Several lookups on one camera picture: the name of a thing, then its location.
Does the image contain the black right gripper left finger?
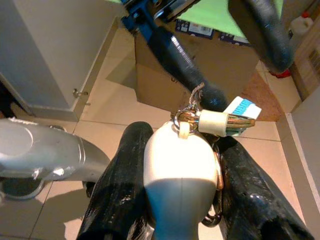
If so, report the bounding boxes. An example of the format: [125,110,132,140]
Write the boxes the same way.
[76,121,155,240]

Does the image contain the brown cardboard box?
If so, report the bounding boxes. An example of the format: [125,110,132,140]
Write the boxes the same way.
[134,23,261,114]

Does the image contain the white door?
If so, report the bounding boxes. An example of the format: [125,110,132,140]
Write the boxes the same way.
[0,0,126,123]

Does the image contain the keys with white oval fob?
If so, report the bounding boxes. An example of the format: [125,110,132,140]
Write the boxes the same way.
[144,84,263,240]

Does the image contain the silver robot leg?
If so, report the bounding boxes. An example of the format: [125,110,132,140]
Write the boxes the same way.
[0,116,111,201]

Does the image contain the white plastic bottle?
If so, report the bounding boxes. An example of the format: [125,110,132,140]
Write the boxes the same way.
[288,11,315,38]

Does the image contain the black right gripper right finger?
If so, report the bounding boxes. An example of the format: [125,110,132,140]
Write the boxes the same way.
[212,136,316,240]

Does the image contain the brown floor mat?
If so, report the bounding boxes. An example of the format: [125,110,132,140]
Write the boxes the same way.
[241,71,285,123]

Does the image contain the small metal door latch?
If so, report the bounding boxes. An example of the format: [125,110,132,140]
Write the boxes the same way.
[72,88,89,99]

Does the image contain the blue printed carton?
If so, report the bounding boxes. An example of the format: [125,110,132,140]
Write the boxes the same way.
[174,17,252,48]

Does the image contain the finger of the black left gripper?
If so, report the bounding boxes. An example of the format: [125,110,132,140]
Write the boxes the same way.
[228,0,294,73]
[146,23,229,113]

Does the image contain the light green sheet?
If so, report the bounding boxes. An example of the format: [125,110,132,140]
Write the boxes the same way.
[174,0,285,38]

